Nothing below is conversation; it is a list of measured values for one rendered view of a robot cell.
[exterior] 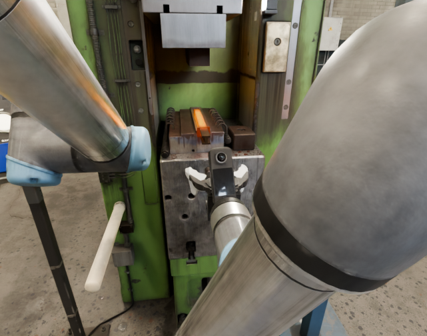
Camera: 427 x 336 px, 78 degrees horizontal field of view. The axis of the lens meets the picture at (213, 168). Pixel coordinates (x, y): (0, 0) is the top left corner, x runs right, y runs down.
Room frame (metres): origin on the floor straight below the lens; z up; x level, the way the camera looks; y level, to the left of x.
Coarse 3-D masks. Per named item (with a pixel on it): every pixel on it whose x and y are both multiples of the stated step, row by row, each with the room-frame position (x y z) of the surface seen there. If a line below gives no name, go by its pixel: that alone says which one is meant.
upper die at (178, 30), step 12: (168, 24) 0.91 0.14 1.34; (180, 24) 0.91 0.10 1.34; (192, 24) 0.92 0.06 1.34; (204, 24) 0.92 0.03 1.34; (216, 24) 0.93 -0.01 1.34; (168, 36) 0.91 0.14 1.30; (180, 36) 0.91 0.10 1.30; (192, 36) 0.92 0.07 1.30; (204, 36) 0.92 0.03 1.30; (216, 36) 0.93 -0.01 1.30
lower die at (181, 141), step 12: (192, 108) 1.30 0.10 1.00; (204, 108) 1.34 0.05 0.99; (180, 120) 1.14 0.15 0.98; (192, 120) 1.10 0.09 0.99; (204, 120) 1.07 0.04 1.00; (216, 120) 1.10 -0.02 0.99; (180, 132) 0.96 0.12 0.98; (192, 132) 0.93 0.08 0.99; (216, 132) 0.93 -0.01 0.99; (180, 144) 0.91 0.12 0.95; (192, 144) 0.91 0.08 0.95; (216, 144) 0.93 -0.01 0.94
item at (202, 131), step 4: (196, 112) 1.18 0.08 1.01; (200, 112) 1.18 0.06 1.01; (196, 116) 1.10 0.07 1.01; (200, 116) 1.10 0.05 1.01; (196, 120) 1.09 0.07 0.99; (200, 120) 1.03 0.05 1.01; (200, 124) 0.97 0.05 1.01; (204, 124) 0.97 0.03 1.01; (200, 128) 0.91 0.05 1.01; (204, 128) 0.91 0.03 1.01; (208, 128) 0.91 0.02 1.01; (200, 132) 0.91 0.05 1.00; (204, 132) 0.86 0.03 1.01; (208, 132) 0.86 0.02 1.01; (200, 136) 0.89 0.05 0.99; (204, 136) 0.82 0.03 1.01; (208, 136) 0.82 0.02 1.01; (204, 140) 0.84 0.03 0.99; (208, 140) 0.84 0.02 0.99; (204, 144) 0.82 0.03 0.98; (208, 144) 0.82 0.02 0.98
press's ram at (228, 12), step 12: (144, 0) 0.90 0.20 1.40; (156, 0) 0.90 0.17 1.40; (168, 0) 0.91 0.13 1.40; (180, 0) 0.91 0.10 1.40; (192, 0) 0.92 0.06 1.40; (204, 0) 0.92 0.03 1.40; (216, 0) 0.93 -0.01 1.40; (228, 0) 0.93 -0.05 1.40; (240, 0) 0.94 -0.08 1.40; (144, 12) 0.90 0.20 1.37; (156, 12) 0.90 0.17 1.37; (168, 12) 1.10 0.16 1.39; (180, 12) 0.91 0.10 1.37; (192, 12) 0.92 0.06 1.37; (204, 12) 0.92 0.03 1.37; (216, 12) 1.05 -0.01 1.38; (228, 12) 0.93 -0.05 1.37; (240, 12) 0.94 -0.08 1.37
